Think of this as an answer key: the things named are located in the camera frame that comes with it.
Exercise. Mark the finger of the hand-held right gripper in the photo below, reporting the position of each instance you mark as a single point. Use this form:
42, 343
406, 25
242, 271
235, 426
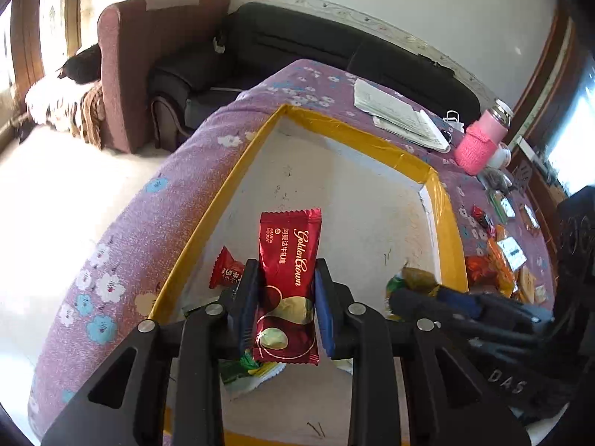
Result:
460, 299
418, 309

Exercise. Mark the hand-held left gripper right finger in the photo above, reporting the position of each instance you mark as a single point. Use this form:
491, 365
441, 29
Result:
325, 316

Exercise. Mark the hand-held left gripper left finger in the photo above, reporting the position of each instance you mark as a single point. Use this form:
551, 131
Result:
249, 316

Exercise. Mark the olive green candy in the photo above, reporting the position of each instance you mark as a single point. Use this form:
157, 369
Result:
416, 278

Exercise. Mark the red gold nougat bar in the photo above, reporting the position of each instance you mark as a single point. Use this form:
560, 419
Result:
288, 260

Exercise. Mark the small yellow cracker packet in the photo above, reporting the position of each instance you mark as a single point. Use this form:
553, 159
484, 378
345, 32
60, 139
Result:
525, 283

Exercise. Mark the large yellow cracker packet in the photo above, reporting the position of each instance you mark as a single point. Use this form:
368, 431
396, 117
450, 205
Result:
510, 253

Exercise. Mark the yellow cardboard box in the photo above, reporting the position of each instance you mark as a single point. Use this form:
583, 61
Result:
334, 195

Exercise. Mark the red foil snack packet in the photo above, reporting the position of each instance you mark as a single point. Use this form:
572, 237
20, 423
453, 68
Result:
479, 269

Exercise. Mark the small red candy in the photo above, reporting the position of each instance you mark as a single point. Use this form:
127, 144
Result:
227, 272

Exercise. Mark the green white snack packet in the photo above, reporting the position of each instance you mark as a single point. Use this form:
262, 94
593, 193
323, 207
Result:
253, 371

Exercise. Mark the red black candy packet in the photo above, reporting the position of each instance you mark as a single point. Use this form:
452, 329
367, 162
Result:
482, 216

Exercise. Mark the round cracker green packet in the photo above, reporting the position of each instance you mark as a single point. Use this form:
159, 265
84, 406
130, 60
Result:
503, 205

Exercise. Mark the brown snack packet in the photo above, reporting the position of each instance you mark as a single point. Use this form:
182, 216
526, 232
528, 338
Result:
531, 216

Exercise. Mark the dark clear plastic bag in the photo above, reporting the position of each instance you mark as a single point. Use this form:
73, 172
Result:
495, 179

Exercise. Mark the white round container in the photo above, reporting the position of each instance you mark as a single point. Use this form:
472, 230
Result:
499, 159

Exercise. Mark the bottle in pink knitted sleeve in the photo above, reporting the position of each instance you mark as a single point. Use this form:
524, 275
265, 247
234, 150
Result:
479, 144

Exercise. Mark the open paper notebook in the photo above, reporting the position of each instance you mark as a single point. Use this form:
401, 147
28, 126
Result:
395, 107

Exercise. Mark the brown patterned throw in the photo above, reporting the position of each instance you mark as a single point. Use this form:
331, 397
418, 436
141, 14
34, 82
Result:
90, 111

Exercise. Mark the maroon armchair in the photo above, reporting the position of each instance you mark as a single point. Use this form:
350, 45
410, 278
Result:
135, 65

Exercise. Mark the black sofa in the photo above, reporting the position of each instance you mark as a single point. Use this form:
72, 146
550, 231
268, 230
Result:
288, 37

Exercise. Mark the white fluffy blanket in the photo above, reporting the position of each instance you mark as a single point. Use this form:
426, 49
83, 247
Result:
46, 97

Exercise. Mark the black cloth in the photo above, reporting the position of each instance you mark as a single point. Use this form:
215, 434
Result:
81, 67

